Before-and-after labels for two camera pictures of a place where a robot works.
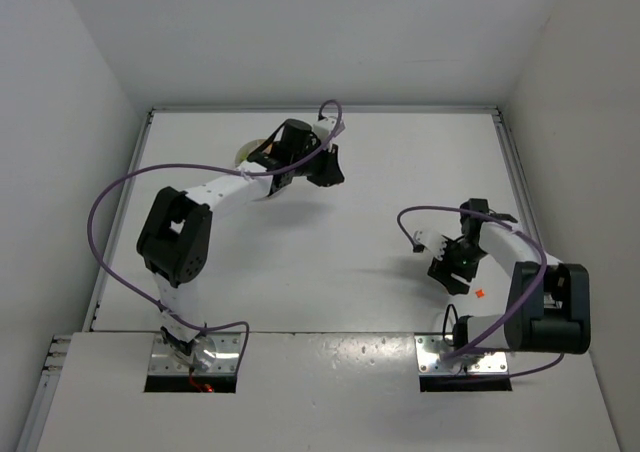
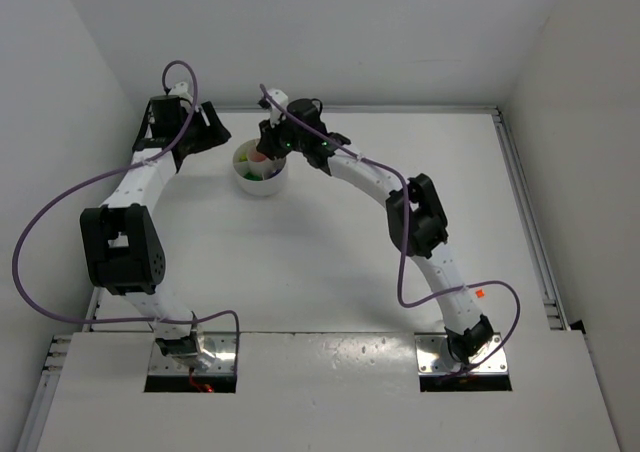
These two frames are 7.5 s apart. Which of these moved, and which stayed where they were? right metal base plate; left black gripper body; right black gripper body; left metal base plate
Moved: right black gripper body; left black gripper body
Stayed: left metal base plate; right metal base plate
